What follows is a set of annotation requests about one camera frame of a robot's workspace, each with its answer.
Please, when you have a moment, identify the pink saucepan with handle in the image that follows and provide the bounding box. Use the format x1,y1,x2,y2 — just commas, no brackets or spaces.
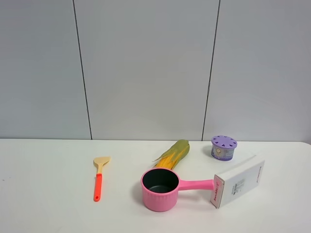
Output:
140,167,214,212

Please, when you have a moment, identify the purple lidded air freshener can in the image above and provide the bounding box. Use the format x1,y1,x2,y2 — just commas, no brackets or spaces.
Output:
211,135,238,161

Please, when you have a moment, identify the wooden spatula with orange handle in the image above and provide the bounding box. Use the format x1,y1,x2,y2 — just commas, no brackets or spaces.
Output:
93,157,111,202

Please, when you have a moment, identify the yellow corn cob with husk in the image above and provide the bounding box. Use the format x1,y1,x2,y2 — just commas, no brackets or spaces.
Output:
154,139,190,170

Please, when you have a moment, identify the white rectangular box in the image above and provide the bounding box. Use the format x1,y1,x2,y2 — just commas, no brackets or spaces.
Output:
210,155,265,209

